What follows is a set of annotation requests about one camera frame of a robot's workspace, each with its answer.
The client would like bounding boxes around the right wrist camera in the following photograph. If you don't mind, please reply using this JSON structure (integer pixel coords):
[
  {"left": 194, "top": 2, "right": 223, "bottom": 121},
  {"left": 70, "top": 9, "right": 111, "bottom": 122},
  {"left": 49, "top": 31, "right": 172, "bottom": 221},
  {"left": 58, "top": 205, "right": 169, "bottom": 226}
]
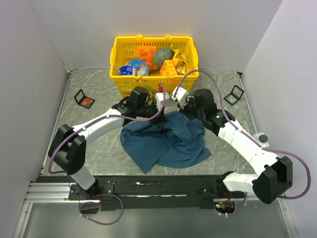
[{"left": 171, "top": 87, "right": 189, "bottom": 109}]

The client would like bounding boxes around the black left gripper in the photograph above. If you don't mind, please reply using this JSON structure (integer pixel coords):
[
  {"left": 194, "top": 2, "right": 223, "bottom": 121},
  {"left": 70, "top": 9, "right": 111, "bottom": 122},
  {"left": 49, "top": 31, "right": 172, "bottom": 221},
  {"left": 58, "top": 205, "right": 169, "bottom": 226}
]
[{"left": 136, "top": 99, "right": 167, "bottom": 126}]

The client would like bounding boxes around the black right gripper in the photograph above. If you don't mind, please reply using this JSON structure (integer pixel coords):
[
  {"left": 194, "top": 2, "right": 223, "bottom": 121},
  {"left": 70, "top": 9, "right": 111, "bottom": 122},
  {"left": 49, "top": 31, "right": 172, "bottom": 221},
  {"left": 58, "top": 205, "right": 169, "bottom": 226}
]
[{"left": 178, "top": 95, "right": 206, "bottom": 120}]

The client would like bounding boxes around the yellow snack bag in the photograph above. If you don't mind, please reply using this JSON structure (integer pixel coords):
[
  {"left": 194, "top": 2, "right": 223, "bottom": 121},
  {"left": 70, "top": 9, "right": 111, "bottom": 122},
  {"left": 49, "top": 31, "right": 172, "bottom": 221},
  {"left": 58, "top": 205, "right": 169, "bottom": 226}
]
[{"left": 171, "top": 49, "right": 190, "bottom": 75}]

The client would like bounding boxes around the orange snack box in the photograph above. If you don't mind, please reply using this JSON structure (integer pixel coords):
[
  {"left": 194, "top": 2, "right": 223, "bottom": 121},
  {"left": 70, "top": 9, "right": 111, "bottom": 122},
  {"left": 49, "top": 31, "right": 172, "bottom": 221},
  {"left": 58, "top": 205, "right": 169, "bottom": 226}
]
[{"left": 138, "top": 47, "right": 158, "bottom": 70}]

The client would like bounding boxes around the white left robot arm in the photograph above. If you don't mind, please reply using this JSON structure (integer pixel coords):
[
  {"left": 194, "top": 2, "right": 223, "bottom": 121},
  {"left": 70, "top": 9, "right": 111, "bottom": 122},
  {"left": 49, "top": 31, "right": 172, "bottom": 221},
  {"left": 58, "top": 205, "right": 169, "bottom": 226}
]
[{"left": 48, "top": 84, "right": 169, "bottom": 199}]

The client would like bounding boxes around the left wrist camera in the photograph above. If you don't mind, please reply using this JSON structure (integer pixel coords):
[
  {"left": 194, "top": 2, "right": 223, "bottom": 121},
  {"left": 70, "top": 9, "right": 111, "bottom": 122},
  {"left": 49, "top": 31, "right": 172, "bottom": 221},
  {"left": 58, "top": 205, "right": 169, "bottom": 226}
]
[{"left": 155, "top": 87, "right": 170, "bottom": 110}]

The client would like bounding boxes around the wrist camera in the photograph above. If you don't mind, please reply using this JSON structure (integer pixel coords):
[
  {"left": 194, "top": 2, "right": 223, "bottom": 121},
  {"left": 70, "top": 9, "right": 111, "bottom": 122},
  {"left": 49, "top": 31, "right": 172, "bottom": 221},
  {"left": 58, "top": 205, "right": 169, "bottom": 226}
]
[
  {"left": 155, "top": 87, "right": 170, "bottom": 110},
  {"left": 171, "top": 87, "right": 189, "bottom": 109}
]

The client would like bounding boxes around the black right stand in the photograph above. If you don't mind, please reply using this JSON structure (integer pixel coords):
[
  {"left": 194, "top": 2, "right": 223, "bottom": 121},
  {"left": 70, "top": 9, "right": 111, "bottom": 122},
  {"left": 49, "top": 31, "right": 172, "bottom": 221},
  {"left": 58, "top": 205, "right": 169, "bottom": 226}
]
[{"left": 224, "top": 85, "right": 245, "bottom": 106}]

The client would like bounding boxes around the blue t-shirt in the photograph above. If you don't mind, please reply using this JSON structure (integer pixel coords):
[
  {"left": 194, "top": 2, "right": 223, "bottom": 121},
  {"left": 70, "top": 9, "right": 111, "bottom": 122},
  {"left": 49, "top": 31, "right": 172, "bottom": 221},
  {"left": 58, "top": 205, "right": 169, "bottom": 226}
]
[{"left": 120, "top": 111, "right": 211, "bottom": 174}]

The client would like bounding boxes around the yellow plastic basket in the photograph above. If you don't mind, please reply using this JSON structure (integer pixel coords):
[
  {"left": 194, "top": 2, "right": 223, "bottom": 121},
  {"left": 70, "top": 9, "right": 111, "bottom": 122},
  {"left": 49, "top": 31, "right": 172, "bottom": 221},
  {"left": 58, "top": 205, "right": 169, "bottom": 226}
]
[{"left": 109, "top": 35, "right": 199, "bottom": 98}]

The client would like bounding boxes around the orange cracker box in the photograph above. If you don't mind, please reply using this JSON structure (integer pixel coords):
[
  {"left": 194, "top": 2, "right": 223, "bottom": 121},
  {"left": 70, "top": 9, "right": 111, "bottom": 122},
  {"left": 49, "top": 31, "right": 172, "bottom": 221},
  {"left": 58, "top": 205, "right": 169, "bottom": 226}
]
[{"left": 159, "top": 59, "right": 177, "bottom": 76}]

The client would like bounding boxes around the orange leaf brooch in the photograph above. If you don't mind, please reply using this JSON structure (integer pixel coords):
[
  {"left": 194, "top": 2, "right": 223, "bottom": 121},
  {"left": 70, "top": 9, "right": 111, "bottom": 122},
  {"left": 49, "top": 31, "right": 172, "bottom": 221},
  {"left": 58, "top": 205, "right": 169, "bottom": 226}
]
[{"left": 82, "top": 98, "right": 90, "bottom": 106}]

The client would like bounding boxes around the black stand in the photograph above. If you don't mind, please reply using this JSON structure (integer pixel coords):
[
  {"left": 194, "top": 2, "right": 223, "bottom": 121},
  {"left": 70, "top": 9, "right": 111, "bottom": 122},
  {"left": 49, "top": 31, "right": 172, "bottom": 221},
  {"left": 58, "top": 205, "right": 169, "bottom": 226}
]
[
  {"left": 73, "top": 89, "right": 95, "bottom": 109},
  {"left": 224, "top": 85, "right": 245, "bottom": 106}
]

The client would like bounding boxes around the green avocado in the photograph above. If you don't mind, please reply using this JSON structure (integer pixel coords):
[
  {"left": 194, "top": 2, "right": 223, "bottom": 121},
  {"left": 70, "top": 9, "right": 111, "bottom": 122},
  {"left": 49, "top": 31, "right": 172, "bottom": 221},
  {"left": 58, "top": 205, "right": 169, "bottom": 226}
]
[{"left": 154, "top": 48, "right": 174, "bottom": 68}]

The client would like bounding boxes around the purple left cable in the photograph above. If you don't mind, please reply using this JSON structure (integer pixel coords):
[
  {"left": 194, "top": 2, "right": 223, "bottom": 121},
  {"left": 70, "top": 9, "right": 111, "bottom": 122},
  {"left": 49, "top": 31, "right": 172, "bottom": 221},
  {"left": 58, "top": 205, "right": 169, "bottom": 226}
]
[{"left": 47, "top": 83, "right": 167, "bottom": 226}]

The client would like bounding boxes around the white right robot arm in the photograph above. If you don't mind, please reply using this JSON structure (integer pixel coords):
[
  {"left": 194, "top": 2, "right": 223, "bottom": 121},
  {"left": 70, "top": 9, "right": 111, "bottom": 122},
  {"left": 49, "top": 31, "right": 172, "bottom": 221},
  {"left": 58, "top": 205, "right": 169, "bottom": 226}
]
[{"left": 172, "top": 88, "right": 293, "bottom": 204}]

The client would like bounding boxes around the black left stand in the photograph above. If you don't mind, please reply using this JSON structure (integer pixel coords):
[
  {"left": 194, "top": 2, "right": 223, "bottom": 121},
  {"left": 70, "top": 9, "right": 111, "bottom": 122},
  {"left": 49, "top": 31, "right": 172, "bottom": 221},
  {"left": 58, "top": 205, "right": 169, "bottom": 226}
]
[{"left": 73, "top": 89, "right": 95, "bottom": 109}]

